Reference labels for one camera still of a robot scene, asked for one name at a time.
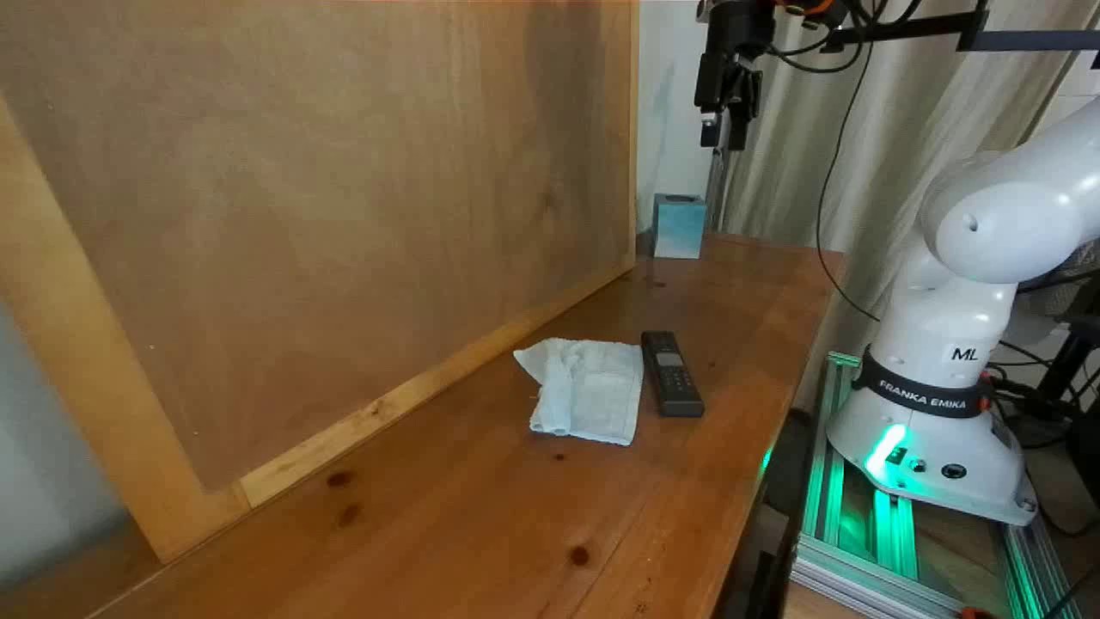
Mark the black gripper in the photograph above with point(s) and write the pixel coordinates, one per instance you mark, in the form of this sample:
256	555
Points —
735	31

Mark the light blue paper towel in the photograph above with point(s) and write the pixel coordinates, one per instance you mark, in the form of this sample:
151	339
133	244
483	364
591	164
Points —
588	388

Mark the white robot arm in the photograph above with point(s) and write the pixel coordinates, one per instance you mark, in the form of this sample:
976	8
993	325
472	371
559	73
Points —
919	419

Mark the upright wooden board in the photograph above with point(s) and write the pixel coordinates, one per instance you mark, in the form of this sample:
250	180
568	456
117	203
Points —
243	234

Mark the light blue tissue box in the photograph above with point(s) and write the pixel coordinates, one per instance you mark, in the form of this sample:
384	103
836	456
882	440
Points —
679	223

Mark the beige curtain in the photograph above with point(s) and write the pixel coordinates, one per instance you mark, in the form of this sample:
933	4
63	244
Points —
848	146

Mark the black remote control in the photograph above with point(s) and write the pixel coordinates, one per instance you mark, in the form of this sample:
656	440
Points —
667	371

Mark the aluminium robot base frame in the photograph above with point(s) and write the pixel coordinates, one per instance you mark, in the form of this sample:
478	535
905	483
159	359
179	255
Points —
890	559

